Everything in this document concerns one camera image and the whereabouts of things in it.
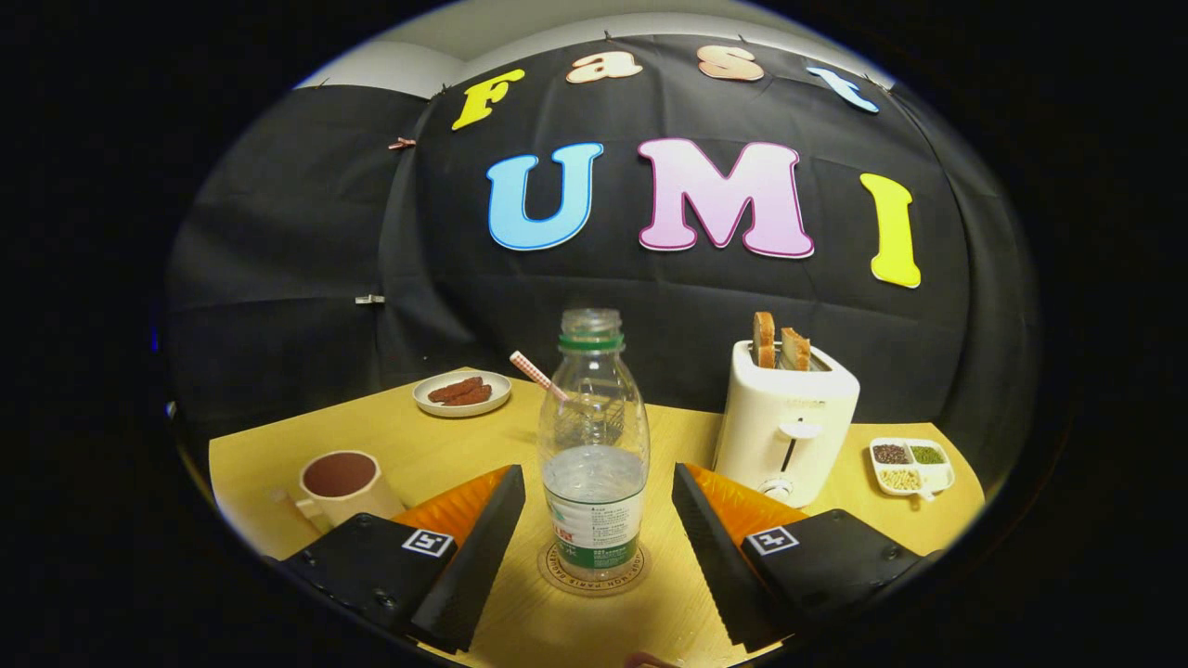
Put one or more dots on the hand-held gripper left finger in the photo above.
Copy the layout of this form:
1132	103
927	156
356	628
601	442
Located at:
473	575

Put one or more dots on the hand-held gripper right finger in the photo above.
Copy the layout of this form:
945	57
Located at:
719	575

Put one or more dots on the round cork coaster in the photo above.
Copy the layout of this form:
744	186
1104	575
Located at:
555	579

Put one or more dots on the clear plastic juice bottle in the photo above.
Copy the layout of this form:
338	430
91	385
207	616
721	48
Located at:
594	506

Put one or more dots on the wooden table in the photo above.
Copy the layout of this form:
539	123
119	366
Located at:
668	436

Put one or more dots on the white round plate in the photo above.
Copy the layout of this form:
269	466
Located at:
464	410

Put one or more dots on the brown sausage piece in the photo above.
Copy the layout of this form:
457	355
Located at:
453	391
473	397

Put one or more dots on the white toaster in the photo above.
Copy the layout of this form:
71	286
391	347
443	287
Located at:
789	408

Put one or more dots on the toast slice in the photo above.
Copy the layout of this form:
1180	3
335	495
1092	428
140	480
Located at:
764	340
795	350

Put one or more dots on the white divided dish with beans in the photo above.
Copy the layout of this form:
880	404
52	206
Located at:
937	475

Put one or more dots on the pink clip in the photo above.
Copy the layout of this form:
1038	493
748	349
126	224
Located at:
402	144

